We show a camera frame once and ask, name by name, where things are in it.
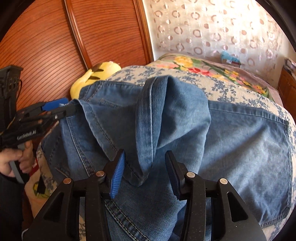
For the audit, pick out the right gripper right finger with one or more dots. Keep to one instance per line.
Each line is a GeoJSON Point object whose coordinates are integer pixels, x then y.
{"type": "Point", "coordinates": [230, 216]}

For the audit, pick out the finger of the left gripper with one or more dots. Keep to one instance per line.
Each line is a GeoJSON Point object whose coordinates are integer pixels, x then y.
{"type": "Point", "coordinates": [48, 106]}
{"type": "Point", "coordinates": [59, 113]}

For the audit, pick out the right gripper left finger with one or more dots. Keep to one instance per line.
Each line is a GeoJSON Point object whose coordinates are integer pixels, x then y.
{"type": "Point", "coordinates": [58, 219]}

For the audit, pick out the blue denim pants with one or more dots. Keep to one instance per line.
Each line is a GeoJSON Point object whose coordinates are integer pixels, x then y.
{"type": "Point", "coordinates": [166, 143]}

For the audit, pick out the person's left hand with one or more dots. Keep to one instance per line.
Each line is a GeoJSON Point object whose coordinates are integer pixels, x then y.
{"type": "Point", "coordinates": [25, 158]}

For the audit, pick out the yellow plush toy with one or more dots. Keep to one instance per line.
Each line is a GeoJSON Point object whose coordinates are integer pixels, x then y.
{"type": "Point", "coordinates": [100, 71]}

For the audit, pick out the wooden wardrobe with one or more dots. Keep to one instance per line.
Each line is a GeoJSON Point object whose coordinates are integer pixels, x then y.
{"type": "Point", "coordinates": [56, 42]}

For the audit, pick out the blue floral white quilt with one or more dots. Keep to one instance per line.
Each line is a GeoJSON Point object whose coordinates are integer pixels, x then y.
{"type": "Point", "coordinates": [208, 88]}

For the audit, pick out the colourful floral bed sheet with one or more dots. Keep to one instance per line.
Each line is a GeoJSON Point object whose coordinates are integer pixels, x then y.
{"type": "Point", "coordinates": [219, 71]}

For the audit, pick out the wooden sideboard cabinet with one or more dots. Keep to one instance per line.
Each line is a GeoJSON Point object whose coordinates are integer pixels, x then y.
{"type": "Point", "coordinates": [287, 91]}

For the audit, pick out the teal item on box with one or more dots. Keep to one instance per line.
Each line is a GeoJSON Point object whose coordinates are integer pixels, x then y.
{"type": "Point", "coordinates": [228, 59]}

